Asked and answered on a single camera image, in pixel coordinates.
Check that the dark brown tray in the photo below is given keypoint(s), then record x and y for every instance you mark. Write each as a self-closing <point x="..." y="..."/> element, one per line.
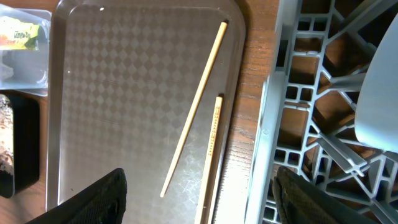
<point x="122" y="78"/>

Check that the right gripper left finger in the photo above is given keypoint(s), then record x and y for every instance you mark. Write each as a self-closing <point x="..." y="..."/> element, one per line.
<point x="102" y="202"/>

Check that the yellow snack wrapper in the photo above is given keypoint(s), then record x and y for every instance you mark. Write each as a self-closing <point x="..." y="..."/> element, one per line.
<point x="17" y="35"/>

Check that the clear plastic bin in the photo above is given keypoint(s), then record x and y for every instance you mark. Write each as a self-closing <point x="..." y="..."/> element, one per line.
<point x="27" y="70"/>

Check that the black plastic bin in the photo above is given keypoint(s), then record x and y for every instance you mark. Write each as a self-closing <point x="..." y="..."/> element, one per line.
<point x="26" y="118"/>

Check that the white bowl with rice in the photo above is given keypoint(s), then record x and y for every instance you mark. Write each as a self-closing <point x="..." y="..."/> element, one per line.
<point x="7" y="136"/>

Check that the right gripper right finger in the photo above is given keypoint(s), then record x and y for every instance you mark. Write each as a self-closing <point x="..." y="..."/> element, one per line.
<point x="298" y="201"/>

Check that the grey dishwasher rack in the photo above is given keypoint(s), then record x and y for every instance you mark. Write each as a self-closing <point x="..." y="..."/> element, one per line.
<point x="323" y="50"/>

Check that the wooden chopstick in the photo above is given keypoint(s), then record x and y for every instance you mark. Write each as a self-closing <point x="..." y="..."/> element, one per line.
<point x="194" y="106"/>
<point x="208" y="159"/>

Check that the light blue bowl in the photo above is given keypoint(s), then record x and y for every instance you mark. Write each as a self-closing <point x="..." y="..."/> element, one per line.
<point x="376" y="111"/>

